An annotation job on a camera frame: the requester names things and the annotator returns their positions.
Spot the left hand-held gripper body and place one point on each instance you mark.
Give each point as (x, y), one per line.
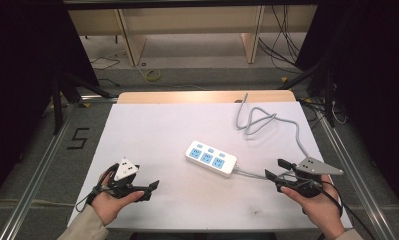
(126, 169)

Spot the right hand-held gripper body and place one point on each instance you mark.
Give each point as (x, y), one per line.
(315, 166)

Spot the person's left hand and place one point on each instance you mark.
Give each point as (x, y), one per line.
(108, 206)

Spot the person's right hand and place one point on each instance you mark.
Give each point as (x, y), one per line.
(323, 210)

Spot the white table mat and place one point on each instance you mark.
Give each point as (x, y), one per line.
(160, 133)

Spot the white power strip blue sockets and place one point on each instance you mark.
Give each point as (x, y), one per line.
(200, 163)

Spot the black metal stand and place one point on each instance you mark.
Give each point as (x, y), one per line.
(328, 93)
(57, 106)

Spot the wooden table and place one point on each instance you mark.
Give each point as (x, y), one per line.
(187, 97)

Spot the dark curtain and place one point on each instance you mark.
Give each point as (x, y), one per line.
(23, 83)
(377, 83)

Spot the beige background desk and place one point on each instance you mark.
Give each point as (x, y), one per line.
(193, 20)

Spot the aluminium floor rail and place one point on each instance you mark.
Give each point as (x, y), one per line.
(37, 173)
(357, 173)

